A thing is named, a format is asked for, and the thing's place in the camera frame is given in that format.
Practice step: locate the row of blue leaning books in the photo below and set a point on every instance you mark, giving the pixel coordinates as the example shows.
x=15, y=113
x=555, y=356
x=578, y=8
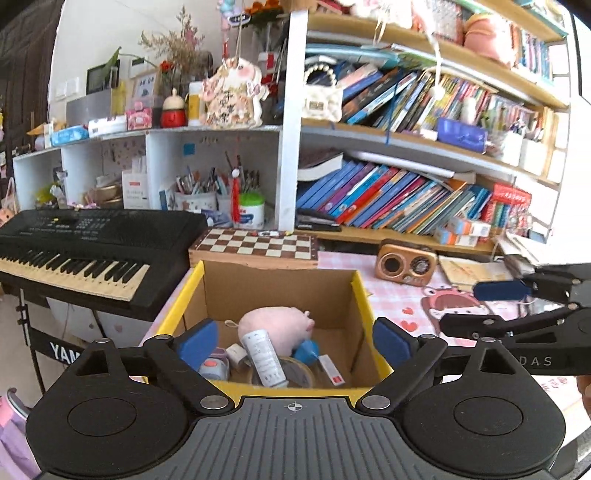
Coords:
x=378, y=194

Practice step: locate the black stapler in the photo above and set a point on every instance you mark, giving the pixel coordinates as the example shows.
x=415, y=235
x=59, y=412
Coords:
x=318, y=221

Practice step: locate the white quilted handbag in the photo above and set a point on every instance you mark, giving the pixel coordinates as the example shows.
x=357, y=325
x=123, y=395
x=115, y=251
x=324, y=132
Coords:
x=323, y=101

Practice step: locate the dried flower bouquet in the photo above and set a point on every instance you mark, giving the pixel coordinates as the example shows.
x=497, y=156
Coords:
x=180, y=46

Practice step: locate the white framed note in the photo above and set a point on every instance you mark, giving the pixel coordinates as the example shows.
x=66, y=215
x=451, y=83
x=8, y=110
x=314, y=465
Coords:
x=145, y=85

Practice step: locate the pink plush toy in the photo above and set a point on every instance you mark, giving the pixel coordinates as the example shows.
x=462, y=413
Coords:
x=487, y=39

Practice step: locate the yellow tape roll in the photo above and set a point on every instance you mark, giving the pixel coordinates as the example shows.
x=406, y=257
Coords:
x=300, y=369

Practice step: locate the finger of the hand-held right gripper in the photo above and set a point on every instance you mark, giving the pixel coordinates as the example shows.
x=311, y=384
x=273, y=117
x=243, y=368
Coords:
x=471, y=325
x=501, y=289

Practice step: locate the orange and white carton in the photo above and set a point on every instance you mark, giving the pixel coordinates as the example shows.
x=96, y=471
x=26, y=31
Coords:
x=468, y=227
x=455, y=237

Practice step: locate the person's right hand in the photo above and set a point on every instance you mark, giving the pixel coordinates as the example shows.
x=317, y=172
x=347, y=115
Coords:
x=584, y=392

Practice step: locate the blue picture box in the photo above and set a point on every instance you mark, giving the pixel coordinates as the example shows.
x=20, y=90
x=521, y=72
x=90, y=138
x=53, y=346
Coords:
x=461, y=136

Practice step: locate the white charger plug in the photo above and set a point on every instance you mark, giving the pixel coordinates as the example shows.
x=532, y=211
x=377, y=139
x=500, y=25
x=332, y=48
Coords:
x=236, y=354

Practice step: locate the wooden chess board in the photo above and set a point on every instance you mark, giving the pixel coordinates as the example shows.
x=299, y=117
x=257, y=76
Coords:
x=254, y=247

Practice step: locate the brown envelopes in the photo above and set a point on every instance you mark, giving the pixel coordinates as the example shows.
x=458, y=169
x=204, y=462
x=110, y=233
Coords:
x=466, y=272

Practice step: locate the pink pig paper decoration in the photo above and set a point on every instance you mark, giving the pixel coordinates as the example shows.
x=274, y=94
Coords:
x=233, y=97

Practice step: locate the red tassel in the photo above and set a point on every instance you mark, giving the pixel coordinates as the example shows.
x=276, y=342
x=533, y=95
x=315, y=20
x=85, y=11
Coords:
x=236, y=198

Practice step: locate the row of small dark books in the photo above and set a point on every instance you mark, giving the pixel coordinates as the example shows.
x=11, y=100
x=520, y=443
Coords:
x=531, y=50

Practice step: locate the white cup of pens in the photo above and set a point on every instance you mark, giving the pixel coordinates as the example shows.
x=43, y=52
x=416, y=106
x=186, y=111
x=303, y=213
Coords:
x=196, y=202

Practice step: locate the row of colourful paperback books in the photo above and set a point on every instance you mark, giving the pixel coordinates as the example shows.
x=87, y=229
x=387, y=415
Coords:
x=406, y=99

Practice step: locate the black keyboard stand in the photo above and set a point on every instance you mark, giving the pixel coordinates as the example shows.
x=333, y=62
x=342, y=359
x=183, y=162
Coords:
x=57, y=351

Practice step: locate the black picture frame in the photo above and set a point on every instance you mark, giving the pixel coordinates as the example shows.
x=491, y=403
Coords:
x=101, y=76

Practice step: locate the white plastic bottle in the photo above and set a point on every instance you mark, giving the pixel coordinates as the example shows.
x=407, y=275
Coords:
x=468, y=111

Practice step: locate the pink gift box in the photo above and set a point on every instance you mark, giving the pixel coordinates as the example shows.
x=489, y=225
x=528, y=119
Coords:
x=138, y=119

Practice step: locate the gold bowl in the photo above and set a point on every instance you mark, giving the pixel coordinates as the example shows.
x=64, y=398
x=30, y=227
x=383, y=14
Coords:
x=110, y=196

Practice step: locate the white jar green lid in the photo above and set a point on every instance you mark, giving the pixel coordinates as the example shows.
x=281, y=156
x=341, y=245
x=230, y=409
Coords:
x=251, y=212

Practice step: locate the wooden retro radio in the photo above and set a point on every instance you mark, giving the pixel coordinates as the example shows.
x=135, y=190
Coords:
x=401, y=263

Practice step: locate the white pen container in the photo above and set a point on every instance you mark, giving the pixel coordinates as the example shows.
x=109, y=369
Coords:
x=533, y=159
x=508, y=150

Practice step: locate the wooden bookshelf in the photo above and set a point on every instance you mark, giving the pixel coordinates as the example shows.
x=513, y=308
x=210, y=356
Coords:
x=291, y=115

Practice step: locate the pile of papers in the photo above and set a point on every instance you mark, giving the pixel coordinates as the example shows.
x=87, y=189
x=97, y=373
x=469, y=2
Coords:
x=521, y=251

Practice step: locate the silver box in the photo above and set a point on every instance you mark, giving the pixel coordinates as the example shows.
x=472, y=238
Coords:
x=87, y=110

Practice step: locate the white desk mat orange border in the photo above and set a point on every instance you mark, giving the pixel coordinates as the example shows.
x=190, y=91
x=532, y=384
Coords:
x=554, y=385

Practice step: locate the blue tissue pack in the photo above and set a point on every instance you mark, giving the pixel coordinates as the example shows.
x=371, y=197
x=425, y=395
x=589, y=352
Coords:
x=69, y=137

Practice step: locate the red and white tube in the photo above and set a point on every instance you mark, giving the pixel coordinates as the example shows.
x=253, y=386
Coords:
x=331, y=371

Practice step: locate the blue clip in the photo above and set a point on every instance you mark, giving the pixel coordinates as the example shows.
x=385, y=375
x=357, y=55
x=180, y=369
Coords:
x=305, y=351

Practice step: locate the white paper bag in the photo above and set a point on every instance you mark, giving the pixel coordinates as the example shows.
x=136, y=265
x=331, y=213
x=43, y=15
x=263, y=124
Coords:
x=135, y=189

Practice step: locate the white shelf unit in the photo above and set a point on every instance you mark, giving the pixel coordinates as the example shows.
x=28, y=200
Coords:
x=159, y=157

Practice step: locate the white spray bottle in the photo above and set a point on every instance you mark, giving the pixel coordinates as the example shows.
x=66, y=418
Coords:
x=263, y=357

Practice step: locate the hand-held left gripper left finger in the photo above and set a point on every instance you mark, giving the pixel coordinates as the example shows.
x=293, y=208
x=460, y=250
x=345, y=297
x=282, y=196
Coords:
x=198, y=346

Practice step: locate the red box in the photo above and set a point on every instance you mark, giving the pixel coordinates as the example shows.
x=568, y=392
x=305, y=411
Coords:
x=510, y=207

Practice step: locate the yellow and white mug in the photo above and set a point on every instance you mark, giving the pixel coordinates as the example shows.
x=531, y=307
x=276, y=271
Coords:
x=196, y=106

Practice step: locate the yellow cardboard box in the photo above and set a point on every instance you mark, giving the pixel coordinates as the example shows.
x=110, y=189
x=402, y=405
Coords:
x=277, y=286

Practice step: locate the pink checkered desktop tablecloth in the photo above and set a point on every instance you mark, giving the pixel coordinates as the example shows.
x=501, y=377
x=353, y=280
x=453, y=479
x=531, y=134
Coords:
x=397, y=295

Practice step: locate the pink and purple backpack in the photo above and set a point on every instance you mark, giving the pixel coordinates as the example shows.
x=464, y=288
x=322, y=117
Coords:
x=14, y=438

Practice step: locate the white wall switch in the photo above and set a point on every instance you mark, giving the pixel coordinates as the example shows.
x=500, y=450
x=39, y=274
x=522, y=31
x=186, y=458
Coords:
x=67, y=88

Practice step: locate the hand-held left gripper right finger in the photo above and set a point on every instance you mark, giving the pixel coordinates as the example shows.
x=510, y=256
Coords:
x=392, y=344

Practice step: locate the pink plush pig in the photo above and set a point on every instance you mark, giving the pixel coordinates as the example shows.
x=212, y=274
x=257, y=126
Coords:
x=277, y=323

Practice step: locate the black electronic keyboard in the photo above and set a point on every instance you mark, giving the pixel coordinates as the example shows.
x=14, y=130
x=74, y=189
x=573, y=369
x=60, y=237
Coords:
x=92, y=230

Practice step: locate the row of orange books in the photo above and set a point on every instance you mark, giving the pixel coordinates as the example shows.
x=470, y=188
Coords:
x=551, y=143

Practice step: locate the red round doll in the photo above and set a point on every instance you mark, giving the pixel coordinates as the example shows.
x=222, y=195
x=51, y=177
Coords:
x=173, y=115

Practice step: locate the grey toy car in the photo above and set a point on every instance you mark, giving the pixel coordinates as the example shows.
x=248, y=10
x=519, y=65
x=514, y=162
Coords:
x=212, y=367

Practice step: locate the white flat box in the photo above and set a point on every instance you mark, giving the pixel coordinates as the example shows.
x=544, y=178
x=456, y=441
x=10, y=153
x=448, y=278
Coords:
x=106, y=126

